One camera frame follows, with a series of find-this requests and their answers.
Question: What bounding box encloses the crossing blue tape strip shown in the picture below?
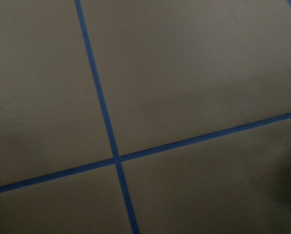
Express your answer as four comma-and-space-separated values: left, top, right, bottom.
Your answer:
0, 112, 291, 194

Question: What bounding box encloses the long blue tape strip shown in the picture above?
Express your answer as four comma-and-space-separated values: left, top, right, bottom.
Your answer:
74, 0, 140, 234

